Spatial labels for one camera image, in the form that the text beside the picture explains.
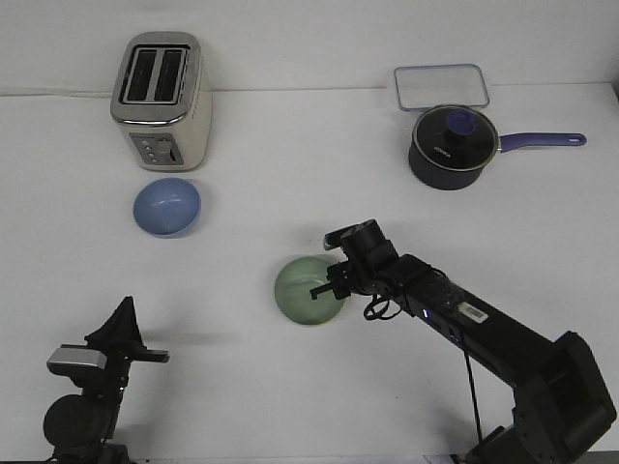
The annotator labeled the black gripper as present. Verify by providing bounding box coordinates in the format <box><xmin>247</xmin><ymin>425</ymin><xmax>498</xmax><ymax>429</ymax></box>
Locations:
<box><xmin>72</xmin><ymin>296</ymin><xmax>169</xmax><ymax>401</ymax></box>
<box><xmin>309</xmin><ymin>219</ymin><xmax>401</xmax><ymax>300</ymax></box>

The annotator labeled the green bowl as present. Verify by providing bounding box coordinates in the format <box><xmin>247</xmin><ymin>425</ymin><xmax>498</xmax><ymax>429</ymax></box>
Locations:
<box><xmin>274</xmin><ymin>255</ymin><xmax>344</xmax><ymax>326</ymax></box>

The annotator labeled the blue bowl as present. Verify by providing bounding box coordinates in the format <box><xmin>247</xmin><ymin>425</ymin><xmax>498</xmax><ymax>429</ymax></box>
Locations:
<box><xmin>133</xmin><ymin>177</ymin><xmax>201</xmax><ymax>238</ymax></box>

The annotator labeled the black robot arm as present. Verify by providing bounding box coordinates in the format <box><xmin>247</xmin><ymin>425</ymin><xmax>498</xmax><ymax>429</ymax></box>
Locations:
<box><xmin>310</xmin><ymin>219</ymin><xmax>617</xmax><ymax>463</ymax></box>
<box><xmin>43</xmin><ymin>296</ymin><xmax>169</xmax><ymax>463</ymax></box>

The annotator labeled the dark blue saucepan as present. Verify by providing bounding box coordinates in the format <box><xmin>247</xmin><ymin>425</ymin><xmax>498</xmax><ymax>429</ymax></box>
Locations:
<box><xmin>408</xmin><ymin>132</ymin><xmax>587</xmax><ymax>190</ymax></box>

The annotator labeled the glass pot lid blue knob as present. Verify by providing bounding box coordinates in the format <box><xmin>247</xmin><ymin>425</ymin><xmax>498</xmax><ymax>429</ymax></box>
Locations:
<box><xmin>413</xmin><ymin>104</ymin><xmax>499</xmax><ymax>150</ymax></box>

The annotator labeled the clear container blue rim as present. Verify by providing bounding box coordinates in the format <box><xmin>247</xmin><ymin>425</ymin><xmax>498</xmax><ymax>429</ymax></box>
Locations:
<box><xmin>394</xmin><ymin>64</ymin><xmax>490</xmax><ymax>112</ymax></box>

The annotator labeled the silver two-slot toaster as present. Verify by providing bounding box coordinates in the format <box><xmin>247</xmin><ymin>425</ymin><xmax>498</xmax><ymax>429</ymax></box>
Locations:
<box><xmin>110</xmin><ymin>31</ymin><xmax>213</xmax><ymax>172</ymax></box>

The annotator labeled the white toaster power cord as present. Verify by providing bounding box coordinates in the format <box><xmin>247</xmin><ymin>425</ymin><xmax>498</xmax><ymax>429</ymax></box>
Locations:
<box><xmin>0</xmin><ymin>85</ymin><xmax>116</xmax><ymax>98</ymax></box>

